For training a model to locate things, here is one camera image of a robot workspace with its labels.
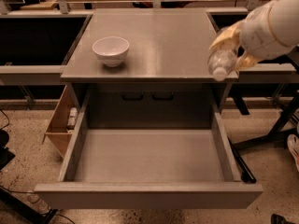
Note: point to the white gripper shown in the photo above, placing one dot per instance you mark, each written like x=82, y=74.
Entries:
x=260, y=37

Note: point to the clear plastic water bottle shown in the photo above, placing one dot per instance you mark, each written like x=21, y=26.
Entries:
x=221, y=63

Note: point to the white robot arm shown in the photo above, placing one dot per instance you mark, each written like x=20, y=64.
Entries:
x=266, y=33

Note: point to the grey cabinet with flat top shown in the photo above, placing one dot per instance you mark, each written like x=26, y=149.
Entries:
x=162, y=83

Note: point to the open grey top drawer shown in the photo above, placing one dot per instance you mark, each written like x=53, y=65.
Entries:
x=149, y=150

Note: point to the small white bottle in box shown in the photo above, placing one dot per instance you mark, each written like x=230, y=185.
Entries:
x=72, y=118

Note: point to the black stand base right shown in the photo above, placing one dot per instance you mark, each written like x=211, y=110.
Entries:
x=277, y=133

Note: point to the white ceramic bowl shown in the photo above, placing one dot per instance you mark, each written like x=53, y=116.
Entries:
x=111, y=50

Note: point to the black object bottom right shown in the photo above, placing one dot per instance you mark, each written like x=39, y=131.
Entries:
x=277, y=219

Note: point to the wooden side box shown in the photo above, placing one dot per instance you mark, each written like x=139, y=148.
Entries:
x=57, y=131

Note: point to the black equipment left floor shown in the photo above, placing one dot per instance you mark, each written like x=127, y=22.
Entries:
x=6, y=156

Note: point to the black drawer slide rail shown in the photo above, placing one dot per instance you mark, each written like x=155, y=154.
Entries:
x=246, y=174

